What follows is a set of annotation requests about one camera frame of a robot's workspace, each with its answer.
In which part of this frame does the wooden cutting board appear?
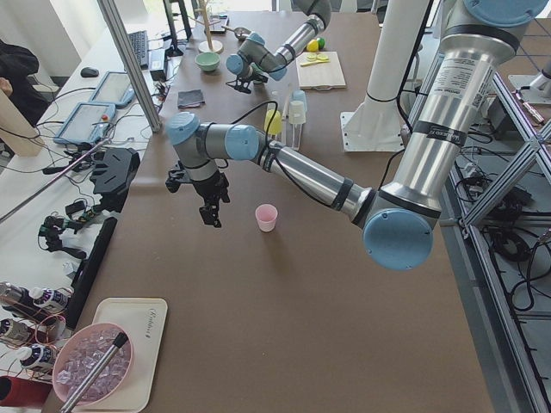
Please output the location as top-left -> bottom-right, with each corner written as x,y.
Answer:
296,52 -> 346,89

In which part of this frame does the white wire cup holder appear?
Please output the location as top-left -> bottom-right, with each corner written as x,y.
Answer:
266,83 -> 306,151

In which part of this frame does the yellow plastic knife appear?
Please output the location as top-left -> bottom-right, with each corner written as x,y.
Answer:
300,59 -> 330,67

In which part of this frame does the cream white cup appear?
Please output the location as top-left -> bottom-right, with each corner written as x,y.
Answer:
288,100 -> 306,126

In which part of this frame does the pink cup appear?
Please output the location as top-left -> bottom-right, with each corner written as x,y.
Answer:
255,204 -> 278,232

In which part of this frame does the metal scoop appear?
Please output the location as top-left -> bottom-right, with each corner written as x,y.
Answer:
222,25 -> 251,41

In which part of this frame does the grey folded cloth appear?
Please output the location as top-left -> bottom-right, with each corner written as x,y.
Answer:
176,89 -> 205,108

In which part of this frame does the wooden mug tree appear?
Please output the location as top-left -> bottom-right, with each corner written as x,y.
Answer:
192,0 -> 224,54

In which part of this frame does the yellow cup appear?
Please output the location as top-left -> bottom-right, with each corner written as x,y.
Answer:
263,108 -> 282,135

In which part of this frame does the green bowl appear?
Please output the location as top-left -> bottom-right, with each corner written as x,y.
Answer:
195,52 -> 220,72

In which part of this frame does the yellow lemon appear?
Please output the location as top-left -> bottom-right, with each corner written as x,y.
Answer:
306,40 -> 319,52

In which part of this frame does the aluminium frame post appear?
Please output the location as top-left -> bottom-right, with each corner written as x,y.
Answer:
97,0 -> 162,133

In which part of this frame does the pink bowl with ice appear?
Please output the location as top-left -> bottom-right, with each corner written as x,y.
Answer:
52,323 -> 133,405

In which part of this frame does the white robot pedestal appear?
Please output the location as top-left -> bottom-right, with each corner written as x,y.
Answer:
341,0 -> 432,152

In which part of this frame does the blue teach pendant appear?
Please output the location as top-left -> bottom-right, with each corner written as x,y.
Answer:
53,102 -> 116,145
90,71 -> 135,108

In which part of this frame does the seated person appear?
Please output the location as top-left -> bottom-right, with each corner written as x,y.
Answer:
1,41 -> 49,126

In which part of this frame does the light blue cup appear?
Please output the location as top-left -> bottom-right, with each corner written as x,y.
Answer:
292,89 -> 307,110

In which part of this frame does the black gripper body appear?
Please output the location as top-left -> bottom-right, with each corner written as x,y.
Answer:
192,171 -> 230,211

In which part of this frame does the cream tray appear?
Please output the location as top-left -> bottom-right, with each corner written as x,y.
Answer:
53,298 -> 168,412

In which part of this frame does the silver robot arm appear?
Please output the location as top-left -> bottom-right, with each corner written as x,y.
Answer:
226,0 -> 332,83
165,1 -> 548,270

